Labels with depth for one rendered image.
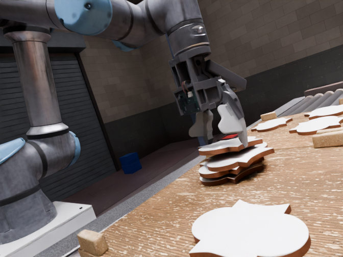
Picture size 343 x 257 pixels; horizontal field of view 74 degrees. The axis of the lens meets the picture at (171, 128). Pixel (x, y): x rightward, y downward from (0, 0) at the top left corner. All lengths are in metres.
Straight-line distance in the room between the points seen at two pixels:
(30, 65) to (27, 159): 0.26
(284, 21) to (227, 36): 1.25
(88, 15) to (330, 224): 0.40
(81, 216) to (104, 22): 0.49
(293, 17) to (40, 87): 5.33
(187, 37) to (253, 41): 5.40
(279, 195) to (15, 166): 0.59
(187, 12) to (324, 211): 0.37
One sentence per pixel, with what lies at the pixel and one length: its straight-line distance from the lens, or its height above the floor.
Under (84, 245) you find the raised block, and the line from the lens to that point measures 0.41.
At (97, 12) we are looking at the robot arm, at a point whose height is 1.27.
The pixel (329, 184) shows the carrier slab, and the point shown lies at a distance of 0.40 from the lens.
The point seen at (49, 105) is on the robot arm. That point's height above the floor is 1.22.
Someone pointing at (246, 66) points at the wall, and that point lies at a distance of 5.88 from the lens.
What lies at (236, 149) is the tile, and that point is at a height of 1.00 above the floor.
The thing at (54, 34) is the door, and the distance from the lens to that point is 5.80.
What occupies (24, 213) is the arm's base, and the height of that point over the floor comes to 0.97.
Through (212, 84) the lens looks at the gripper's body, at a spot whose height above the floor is 1.12.
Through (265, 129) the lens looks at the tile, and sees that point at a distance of 0.80.
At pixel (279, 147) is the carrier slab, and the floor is 0.94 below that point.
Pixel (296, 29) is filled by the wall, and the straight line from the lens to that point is 5.65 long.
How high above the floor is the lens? 1.11
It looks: 5 degrees down
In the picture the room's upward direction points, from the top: 18 degrees counter-clockwise
